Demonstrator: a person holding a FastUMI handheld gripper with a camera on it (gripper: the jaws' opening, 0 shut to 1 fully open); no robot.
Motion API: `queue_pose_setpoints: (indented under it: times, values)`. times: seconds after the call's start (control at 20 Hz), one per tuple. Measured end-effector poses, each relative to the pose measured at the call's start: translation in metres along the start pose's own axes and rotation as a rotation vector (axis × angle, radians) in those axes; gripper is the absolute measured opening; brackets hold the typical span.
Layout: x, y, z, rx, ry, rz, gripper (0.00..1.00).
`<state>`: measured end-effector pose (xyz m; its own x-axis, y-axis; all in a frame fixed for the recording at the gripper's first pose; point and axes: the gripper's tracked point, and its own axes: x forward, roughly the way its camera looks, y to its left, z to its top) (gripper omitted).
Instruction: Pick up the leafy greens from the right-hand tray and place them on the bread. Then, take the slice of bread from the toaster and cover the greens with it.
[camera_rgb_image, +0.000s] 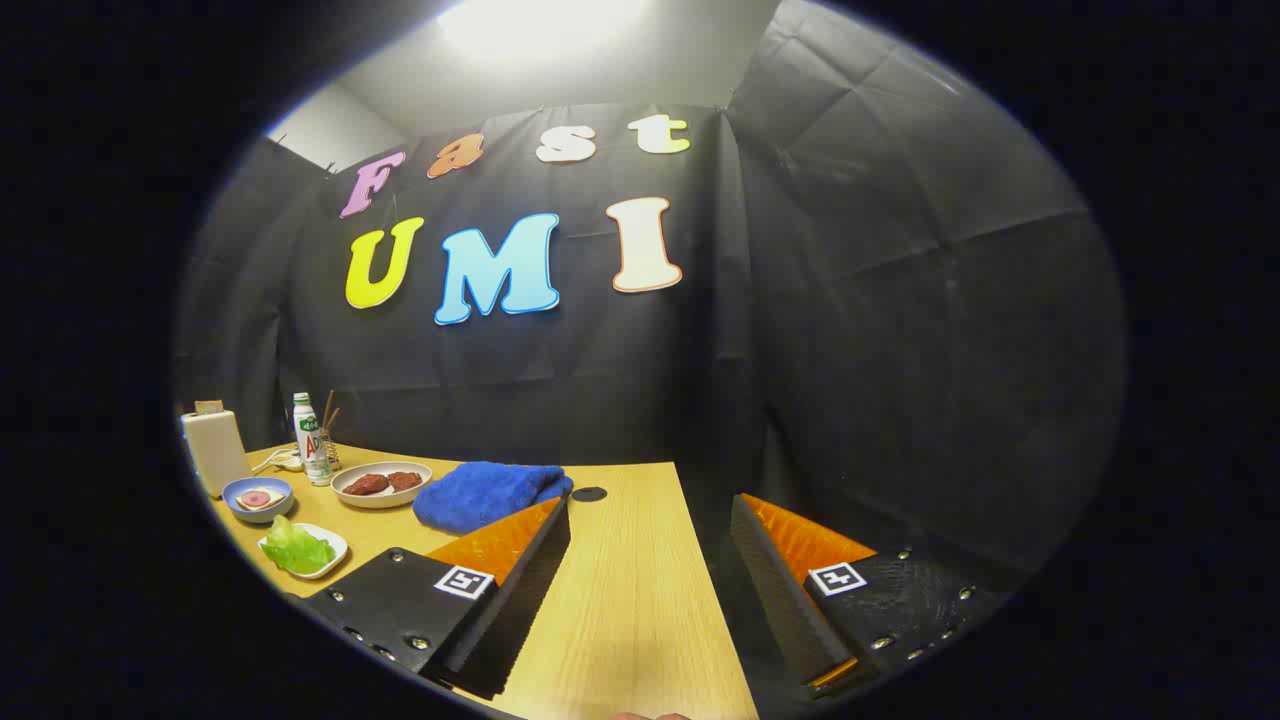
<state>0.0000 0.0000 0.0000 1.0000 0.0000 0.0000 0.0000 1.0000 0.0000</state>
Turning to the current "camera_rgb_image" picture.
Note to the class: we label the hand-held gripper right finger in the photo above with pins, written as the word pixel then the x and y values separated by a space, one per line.
pixel 780 600

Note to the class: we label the white divided condiment tray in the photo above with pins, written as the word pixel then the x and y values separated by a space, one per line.
pixel 290 462

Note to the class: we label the white square dish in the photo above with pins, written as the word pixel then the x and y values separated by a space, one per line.
pixel 335 545

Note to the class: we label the white toaster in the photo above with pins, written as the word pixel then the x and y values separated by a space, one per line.
pixel 215 450

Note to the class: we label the beige round plate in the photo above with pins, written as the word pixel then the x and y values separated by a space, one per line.
pixel 380 499

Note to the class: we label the blue folded towel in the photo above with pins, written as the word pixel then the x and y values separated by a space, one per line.
pixel 480 495

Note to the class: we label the blue round plate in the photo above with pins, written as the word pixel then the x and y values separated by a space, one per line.
pixel 258 515

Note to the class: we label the small brown meat piece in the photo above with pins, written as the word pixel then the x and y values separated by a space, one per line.
pixel 367 485

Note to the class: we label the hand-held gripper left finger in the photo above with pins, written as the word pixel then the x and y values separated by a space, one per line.
pixel 520 600

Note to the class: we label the brown wooden chopsticks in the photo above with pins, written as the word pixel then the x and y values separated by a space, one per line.
pixel 328 410

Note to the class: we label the black backdrop cloth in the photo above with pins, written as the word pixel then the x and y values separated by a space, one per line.
pixel 850 350

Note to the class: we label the large brown meat piece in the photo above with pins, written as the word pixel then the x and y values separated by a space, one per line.
pixel 405 480

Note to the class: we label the green lettuce leaf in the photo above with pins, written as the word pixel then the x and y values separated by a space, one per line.
pixel 298 550

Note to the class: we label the red round food slice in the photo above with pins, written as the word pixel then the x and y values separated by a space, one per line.
pixel 257 498

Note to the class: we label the white plastic bottle green cap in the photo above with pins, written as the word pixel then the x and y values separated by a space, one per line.
pixel 313 450

